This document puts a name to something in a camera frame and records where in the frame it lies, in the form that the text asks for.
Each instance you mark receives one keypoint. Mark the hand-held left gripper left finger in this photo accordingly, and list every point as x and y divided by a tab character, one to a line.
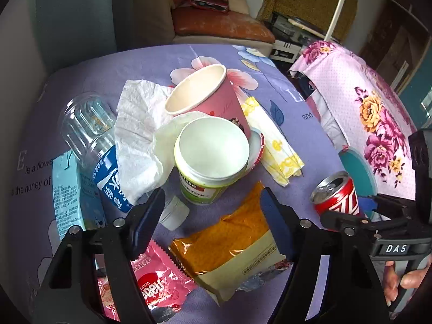
148	219

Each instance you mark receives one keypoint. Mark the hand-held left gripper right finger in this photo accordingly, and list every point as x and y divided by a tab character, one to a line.
273	222

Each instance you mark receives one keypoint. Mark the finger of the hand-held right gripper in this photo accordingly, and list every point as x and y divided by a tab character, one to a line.
388	202
351	222

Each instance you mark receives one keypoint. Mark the red soda can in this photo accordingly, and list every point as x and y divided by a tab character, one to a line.
341	199

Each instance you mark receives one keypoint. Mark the teal plastic bin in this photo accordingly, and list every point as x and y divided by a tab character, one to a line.
361	172

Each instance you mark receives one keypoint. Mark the yellow patterned tissue pack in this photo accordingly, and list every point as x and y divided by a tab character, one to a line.
270	141

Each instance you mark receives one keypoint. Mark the clear bottle with blue label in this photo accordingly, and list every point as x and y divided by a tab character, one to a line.
87	121

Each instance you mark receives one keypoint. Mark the pink paper cup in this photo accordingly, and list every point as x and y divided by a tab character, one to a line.
219	101

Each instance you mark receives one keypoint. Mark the person's right hand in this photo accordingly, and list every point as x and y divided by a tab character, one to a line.
393	283

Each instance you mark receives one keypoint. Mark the orange snack packet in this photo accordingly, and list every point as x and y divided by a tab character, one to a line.
222	243

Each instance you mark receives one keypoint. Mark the pink wafer wrapper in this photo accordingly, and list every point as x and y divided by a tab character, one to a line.
158	276

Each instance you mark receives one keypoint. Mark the white jar with green label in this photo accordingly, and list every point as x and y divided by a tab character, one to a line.
202	189

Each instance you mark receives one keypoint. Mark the smooth white paper napkin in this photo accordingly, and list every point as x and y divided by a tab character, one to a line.
165	148

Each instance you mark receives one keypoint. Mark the small red-rimmed plastic cup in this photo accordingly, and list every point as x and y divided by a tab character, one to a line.
256	148

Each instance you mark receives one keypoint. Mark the light blue drink carton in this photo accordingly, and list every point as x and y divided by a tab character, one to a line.
71	192

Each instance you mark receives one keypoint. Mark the crumpled white paper towel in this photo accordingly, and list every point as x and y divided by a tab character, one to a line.
135	135

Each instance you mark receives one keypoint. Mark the pink and white bedding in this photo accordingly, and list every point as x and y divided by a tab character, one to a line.
325	114

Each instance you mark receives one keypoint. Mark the pink floral cloth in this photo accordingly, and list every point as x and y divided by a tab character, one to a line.
354	74

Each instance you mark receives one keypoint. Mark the dark wooden cabinet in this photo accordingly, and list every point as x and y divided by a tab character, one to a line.
398	40

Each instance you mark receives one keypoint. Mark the purple floral tablecloth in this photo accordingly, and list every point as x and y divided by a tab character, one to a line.
101	71

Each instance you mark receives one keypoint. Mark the white pole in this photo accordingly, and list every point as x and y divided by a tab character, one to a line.
337	6

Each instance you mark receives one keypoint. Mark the black and silver audio equipment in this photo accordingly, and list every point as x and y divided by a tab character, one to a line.
287	30

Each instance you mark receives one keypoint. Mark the orange seat cushion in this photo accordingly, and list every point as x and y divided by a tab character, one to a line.
219	27

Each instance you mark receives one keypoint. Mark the beige sofa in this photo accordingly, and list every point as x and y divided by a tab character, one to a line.
148	6

